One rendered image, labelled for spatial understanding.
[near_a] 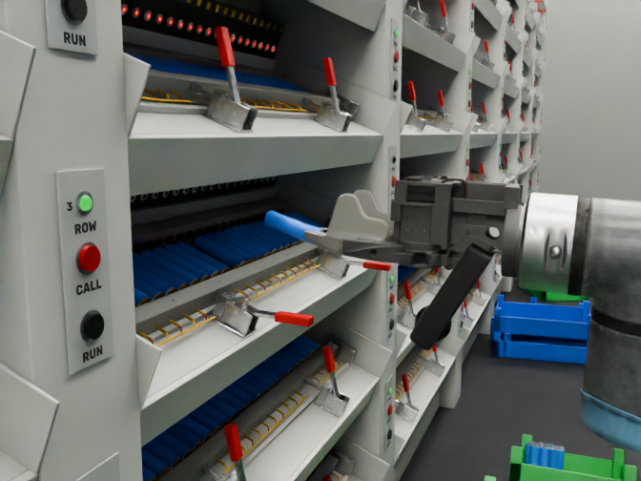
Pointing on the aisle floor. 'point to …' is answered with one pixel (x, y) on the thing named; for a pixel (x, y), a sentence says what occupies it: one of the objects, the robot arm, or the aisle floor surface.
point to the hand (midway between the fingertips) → (320, 240)
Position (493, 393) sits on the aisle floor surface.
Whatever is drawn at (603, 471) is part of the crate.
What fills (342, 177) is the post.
